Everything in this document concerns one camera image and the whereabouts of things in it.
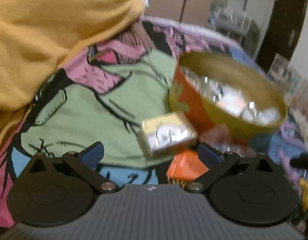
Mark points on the yellow orange blanket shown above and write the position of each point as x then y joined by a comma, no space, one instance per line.
39,36

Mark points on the cartoon rabbit tissue pack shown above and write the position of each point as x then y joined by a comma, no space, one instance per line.
167,132

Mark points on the white soap box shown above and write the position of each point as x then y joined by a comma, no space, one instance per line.
232,104

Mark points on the crumpled clear bag in tin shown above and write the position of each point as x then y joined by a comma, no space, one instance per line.
214,90

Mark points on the clear plastic bag of items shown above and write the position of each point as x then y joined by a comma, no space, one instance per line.
220,139

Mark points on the colourful cartoon bed sheet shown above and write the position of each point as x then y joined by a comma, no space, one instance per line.
104,94

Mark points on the dark door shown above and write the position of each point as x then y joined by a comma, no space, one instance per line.
283,32

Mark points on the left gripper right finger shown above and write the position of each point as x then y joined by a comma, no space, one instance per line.
218,163

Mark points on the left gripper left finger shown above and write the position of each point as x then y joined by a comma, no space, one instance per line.
83,165

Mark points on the white wire pet cage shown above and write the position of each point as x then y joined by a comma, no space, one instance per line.
294,88

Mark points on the cluttered white shelf desk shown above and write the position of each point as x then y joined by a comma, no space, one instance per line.
230,18

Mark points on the orange cream tube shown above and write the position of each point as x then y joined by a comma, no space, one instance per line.
186,166

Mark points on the round gold tin container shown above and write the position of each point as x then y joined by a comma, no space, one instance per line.
203,114

